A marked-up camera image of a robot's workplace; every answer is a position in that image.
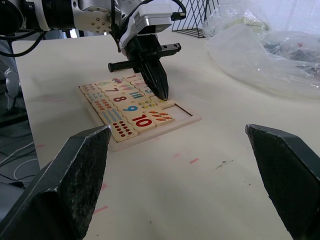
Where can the orange number 2 tile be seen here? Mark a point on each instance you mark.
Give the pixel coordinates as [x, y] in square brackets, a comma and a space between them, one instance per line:
[137, 83]

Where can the red number 7 tile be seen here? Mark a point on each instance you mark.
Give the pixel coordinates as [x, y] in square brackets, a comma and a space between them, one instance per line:
[111, 90]

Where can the red number 8 tile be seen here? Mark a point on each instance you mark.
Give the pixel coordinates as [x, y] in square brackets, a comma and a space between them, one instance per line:
[121, 99]

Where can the blue number 3 tile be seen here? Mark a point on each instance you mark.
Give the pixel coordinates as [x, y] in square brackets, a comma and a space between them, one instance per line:
[146, 91]

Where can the red car picture tile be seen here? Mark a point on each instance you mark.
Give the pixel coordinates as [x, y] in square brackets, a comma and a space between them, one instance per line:
[117, 80]

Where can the orange carrots picture tile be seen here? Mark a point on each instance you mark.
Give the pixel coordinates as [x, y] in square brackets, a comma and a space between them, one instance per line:
[161, 117]

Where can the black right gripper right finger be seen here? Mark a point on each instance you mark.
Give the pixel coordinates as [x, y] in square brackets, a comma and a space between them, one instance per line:
[290, 180]

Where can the wooden number puzzle board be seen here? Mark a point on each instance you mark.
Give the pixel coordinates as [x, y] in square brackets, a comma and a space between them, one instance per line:
[183, 112]

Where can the clear bag with cloth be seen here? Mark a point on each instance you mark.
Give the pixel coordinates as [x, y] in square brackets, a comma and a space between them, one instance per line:
[220, 15]

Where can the red number 10 tile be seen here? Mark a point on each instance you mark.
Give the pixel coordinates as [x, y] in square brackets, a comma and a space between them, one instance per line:
[142, 122]

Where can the yellow bees picture tile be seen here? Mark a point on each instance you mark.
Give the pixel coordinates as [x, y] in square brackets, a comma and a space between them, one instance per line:
[146, 103]

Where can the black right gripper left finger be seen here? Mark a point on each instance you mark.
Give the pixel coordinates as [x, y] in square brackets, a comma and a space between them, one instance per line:
[62, 195]

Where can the six red pictures tile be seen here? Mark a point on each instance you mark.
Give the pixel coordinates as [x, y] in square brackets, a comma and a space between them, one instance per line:
[88, 88]

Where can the eight orange pictures tile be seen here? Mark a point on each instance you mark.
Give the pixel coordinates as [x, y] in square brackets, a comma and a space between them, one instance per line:
[103, 105]

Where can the popsicles picture tile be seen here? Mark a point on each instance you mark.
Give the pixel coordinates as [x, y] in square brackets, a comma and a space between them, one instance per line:
[126, 87]

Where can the large clear plastic bag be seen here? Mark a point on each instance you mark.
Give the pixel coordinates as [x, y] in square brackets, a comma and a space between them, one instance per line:
[237, 57]

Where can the blue bars picture tile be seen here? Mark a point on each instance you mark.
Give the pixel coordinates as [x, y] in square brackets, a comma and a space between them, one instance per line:
[135, 95]

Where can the yellow number 4 tile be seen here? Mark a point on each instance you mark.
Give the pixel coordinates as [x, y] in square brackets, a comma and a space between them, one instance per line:
[168, 103]

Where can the red number 1 tile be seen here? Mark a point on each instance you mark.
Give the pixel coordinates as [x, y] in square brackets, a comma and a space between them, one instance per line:
[131, 77]

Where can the grey green cloth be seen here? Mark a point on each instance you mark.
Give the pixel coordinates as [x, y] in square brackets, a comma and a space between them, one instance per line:
[252, 23]

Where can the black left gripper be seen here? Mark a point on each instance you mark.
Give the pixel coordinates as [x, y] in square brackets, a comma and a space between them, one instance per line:
[142, 50]

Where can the seven blue pictures tile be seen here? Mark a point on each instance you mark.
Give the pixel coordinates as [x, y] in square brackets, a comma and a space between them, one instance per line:
[96, 95]

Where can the grey rounded shell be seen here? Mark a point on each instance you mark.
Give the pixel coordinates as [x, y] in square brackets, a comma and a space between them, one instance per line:
[11, 80]

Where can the nine blue pictures tile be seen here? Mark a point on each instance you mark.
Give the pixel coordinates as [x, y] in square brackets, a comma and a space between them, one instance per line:
[111, 116]

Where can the ten red ladybugs tile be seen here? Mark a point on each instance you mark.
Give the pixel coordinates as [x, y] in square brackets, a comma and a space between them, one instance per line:
[122, 130]

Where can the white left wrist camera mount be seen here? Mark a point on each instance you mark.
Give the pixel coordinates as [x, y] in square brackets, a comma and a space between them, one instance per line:
[140, 15]

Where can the green number 6 tile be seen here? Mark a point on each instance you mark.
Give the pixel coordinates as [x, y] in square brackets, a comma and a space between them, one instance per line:
[105, 83]

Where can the blue number 9 tile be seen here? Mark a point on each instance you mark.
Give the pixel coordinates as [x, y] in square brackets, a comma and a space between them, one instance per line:
[130, 108]

